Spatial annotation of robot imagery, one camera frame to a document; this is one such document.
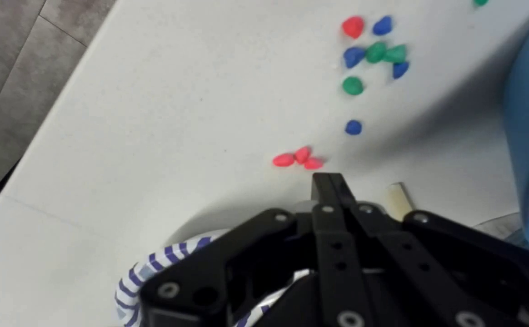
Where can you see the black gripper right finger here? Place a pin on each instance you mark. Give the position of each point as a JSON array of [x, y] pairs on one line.
[[446, 272]]

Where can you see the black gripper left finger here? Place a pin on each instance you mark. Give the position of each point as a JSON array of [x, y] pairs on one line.
[[330, 254]]

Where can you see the blue patterned paper plate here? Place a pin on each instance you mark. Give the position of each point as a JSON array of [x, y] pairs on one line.
[[131, 278]]

